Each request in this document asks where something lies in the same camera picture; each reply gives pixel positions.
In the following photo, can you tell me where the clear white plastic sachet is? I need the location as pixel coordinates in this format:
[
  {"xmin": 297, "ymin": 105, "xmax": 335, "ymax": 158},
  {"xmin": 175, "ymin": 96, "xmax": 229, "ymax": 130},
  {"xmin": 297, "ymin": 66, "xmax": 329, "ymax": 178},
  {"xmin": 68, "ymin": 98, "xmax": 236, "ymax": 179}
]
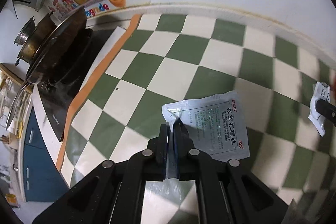
[{"xmin": 162, "ymin": 91, "xmax": 250, "ymax": 180}]

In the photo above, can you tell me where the blue kitchen cabinet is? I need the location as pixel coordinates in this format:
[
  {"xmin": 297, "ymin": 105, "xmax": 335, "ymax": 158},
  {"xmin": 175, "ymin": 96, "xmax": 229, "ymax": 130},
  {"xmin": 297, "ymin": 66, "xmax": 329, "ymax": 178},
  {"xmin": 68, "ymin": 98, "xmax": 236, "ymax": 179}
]
[{"xmin": 23, "ymin": 110, "xmax": 69, "ymax": 202}]

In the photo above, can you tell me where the black gas stove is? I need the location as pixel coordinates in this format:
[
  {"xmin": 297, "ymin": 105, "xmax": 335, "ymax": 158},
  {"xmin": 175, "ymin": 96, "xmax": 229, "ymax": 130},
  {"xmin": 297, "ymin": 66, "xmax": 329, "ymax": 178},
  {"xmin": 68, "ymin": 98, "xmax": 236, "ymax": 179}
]
[{"xmin": 38, "ymin": 28, "xmax": 113, "ymax": 142}]

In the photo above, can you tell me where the green white checkered tablecloth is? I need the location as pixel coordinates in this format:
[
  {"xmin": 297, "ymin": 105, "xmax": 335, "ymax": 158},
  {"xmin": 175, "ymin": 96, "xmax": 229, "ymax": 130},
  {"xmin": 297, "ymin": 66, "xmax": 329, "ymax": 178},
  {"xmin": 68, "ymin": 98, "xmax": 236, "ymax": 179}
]
[{"xmin": 60, "ymin": 14, "xmax": 335, "ymax": 222}]

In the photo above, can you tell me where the black wok pan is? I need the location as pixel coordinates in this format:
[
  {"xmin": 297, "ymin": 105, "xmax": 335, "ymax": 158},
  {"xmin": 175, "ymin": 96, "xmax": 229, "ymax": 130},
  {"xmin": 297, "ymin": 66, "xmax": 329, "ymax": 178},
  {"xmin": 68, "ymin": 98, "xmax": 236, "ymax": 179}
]
[{"xmin": 5, "ymin": 8, "xmax": 87, "ymax": 128}]

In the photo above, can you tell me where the steel pot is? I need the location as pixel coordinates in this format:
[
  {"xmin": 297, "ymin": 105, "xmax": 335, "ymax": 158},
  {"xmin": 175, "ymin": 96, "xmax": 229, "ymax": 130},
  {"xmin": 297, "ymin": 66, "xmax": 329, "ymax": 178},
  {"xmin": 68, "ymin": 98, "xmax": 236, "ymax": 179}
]
[{"xmin": 14, "ymin": 14, "xmax": 51, "ymax": 67}]

